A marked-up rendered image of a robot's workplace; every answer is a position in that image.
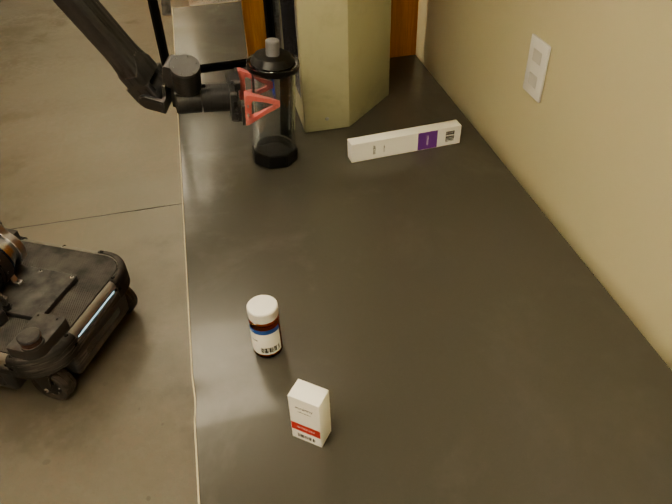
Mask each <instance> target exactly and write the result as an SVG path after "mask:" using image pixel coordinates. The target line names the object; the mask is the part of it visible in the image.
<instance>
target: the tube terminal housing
mask: <svg viewBox="0 0 672 504"><path fill-rule="evenodd" d="M294 4H295V6H296V12H297V27H298V39H297V48H298V59H299V62H300V68H299V76H300V90H301V98H300V95H299V93H298V90H297V88H296V86H295V107H296V109H297V112H298V115H299V117H300V120H301V123H302V125H303V128H304V131H305V133H308V132H315V131H322V130H330V129H337V128H344V127H350V126H351V125H352V124H354V123H355V122H356V121H357V120H358V119H360V118H361V117H362V116H363V115H365V114H366V113H367V112H368V111H369V110H371V109H372V108H373V107H374V106H375V105H377V104H378V103H379V102H380V101H382V100H383V99H384V98H385V97H386V96H388V95H389V69H390V34H391V0H294Z"/></svg>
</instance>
